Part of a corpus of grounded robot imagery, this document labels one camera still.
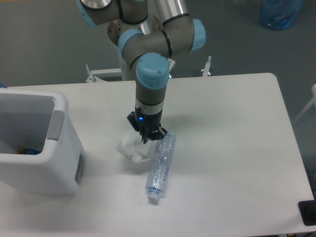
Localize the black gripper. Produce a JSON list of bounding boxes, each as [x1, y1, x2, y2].
[[127, 108, 167, 144]]

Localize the white paper wrapper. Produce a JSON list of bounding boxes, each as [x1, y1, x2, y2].
[[116, 130, 156, 163]]

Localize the crushed clear plastic bottle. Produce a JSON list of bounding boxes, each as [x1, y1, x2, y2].
[[145, 131, 176, 202]]

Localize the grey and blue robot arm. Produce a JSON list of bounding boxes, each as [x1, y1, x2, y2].
[[77, 0, 206, 143]]

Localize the white trash can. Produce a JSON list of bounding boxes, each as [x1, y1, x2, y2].
[[0, 88, 85, 195]]

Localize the trash inside can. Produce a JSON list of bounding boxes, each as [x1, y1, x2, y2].
[[17, 144, 42, 155]]

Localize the blue plastic bag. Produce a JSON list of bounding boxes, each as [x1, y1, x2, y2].
[[259, 0, 304, 30]]

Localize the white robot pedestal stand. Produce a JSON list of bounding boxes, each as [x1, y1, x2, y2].
[[85, 14, 213, 83]]

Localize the white furniture frame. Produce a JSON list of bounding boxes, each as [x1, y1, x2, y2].
[[293, 84, 316, 124]]

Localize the black clamp mount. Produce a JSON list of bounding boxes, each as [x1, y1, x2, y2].
[[298, 200, 316, 226]]

